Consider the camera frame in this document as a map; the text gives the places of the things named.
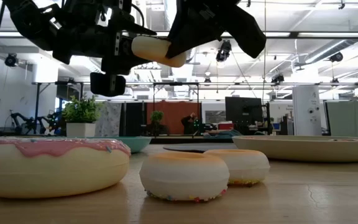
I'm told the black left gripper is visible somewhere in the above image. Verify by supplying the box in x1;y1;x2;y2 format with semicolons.
53;0;157;98

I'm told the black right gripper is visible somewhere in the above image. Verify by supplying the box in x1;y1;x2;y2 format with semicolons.
165;0;267;60

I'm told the large plain tan donut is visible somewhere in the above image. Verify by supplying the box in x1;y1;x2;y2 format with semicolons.
131;35;188;68

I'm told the small white sprinkled donut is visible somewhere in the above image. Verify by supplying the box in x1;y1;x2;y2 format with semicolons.
139;151;231;203
203;149;271;187

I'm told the black ceiling spotlight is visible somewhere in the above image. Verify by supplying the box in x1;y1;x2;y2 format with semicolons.
4;53;19;68
215;39;233;63
271;73;285;85
329;51;344;63

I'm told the grey patterned curtain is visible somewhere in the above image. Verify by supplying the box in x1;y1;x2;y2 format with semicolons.
96;101;122;138

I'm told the green plant in white pot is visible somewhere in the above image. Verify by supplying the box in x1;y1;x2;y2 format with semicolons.
62;93;104;138

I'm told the small green plant dark pot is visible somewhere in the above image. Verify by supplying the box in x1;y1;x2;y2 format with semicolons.
149;110;168;136

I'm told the black computer monitor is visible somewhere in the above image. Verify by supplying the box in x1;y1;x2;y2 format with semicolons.
224;96;264;126

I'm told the orange curtain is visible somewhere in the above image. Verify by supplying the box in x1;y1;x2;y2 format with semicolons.
146;101;202;135

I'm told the teal bowl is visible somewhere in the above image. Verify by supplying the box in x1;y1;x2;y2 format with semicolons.
56;136;152;154

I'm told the person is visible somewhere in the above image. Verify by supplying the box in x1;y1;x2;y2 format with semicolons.
181;112;199;136
202;129;242;139

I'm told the dark flat plate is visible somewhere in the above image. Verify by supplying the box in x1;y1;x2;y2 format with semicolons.
162;142;236;154

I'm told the white round pillar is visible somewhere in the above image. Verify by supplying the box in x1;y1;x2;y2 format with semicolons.
292;85;323;136

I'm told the large pink frosted donut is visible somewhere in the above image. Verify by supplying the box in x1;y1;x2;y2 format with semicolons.
0;138;132;200

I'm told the beige shallow plate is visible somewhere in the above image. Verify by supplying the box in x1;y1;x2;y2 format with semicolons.
232;134;358;163

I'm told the pale green partition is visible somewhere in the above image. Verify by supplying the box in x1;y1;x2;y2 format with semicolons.
324;101;358;137

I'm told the black metal stand frame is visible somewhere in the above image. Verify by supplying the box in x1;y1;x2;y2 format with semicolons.
152;82;200;138

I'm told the black overhead frame beam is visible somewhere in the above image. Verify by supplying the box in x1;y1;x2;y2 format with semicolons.
0;30;358;40

